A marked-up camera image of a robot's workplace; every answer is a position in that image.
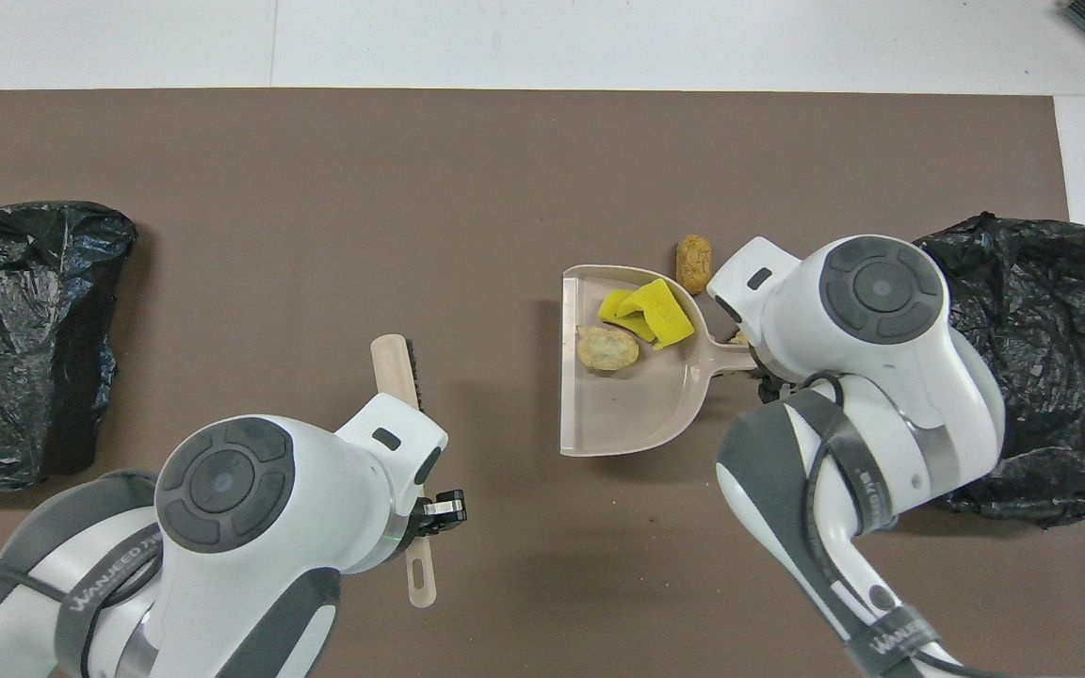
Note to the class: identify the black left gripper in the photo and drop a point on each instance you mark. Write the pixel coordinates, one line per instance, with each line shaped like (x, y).
(439, 516)

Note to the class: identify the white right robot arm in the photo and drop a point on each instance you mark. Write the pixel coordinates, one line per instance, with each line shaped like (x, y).
(882, 292)

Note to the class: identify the thin yellow sponge piece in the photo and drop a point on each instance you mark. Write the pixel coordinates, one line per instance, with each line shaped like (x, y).
(616, 306)

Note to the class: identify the beige plastic dustpan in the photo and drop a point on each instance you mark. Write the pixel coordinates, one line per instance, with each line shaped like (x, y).
(627, 405)

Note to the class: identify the rounded beige foam chunk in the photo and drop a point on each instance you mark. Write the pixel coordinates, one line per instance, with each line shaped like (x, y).
(608, 348)

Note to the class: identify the beige hand brush black bristles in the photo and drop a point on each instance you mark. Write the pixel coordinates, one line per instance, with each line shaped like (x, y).
(396, 372)

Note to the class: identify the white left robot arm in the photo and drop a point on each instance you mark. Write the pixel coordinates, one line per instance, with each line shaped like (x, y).
(222, 480)

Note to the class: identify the bin with black bag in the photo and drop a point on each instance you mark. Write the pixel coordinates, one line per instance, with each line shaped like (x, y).
(1070, 301)
(34, 282)

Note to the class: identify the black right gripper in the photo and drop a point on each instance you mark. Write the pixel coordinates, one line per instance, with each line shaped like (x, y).
(770, 384)

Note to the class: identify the brown table mat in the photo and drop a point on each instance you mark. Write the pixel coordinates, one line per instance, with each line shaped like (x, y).
(316, 188)

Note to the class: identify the brown oval sponge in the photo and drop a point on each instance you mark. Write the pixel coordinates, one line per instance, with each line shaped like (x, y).
(693, 264)

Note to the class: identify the large yellow sponge piece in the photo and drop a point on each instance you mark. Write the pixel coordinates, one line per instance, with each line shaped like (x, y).
(670, 315)

